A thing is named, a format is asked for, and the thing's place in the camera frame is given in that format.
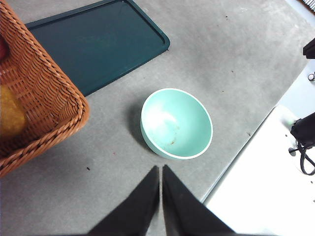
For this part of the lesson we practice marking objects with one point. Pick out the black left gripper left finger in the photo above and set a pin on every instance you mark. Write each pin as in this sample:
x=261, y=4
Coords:
x=137, y=211

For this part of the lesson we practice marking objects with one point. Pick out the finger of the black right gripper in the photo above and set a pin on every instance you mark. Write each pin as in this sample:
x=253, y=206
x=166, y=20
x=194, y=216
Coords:
x=310, y=49

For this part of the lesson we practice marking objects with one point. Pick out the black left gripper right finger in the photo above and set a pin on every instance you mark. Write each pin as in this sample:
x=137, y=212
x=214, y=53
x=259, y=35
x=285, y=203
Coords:
x=187, y=211

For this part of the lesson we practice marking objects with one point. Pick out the teal ribbed bowl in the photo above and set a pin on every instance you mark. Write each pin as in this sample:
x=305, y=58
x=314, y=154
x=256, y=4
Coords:
x=177, y=123

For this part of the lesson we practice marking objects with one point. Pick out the small round metal knob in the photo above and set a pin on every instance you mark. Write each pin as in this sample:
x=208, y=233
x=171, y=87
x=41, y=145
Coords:
x=311, y=77

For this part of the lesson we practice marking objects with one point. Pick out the grey slatted grille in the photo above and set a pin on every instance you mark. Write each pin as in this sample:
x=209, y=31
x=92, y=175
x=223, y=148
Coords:
x=308, y=2

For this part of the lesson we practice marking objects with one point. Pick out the brown wicker basket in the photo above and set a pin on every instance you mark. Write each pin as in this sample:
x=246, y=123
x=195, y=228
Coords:
x=49, y=93

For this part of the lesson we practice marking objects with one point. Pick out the dark rectangular tray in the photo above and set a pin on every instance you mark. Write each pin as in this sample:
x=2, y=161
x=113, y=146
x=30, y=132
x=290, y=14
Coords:
x=98, y=49

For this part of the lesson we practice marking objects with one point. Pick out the dark red apple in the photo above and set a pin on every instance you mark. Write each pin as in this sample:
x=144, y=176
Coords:
x=3, y=50

